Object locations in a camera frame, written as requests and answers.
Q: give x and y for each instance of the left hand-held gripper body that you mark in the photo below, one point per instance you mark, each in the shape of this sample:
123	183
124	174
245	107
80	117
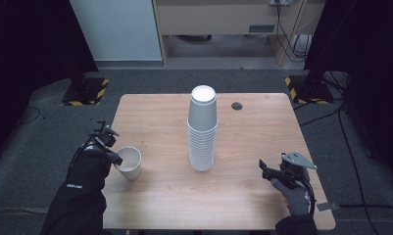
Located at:
102	138

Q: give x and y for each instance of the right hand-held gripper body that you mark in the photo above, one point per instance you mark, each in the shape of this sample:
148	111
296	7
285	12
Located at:
295	171

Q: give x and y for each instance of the single white paper cup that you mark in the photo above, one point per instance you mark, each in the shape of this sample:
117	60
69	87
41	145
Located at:
132	169

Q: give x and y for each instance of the stack of white paper cups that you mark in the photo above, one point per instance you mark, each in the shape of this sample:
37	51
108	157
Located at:
202	147

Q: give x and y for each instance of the person's left hand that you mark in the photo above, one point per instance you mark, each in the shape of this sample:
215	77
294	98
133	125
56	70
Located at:
90	148

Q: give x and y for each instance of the grey tape strip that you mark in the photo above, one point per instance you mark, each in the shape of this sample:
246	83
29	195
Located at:
327	206

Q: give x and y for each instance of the striped black stand base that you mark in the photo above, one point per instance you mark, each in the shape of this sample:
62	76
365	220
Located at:
311	91
86	93

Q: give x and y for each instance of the dark round table grommet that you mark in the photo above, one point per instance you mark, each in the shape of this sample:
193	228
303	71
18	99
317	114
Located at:
236	106

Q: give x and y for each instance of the white panel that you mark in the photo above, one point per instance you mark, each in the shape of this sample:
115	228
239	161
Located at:
115	29

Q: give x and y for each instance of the dark curtain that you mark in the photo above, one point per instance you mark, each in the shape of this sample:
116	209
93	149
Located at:
367	49
27	49

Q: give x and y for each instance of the grey cabinet label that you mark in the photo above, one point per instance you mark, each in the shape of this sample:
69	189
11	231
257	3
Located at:
261	28

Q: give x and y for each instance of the wooden cabinet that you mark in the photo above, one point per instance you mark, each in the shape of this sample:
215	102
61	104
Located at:
217	19

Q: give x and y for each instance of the white power strip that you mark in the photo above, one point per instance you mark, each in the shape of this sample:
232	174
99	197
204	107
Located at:
280	2

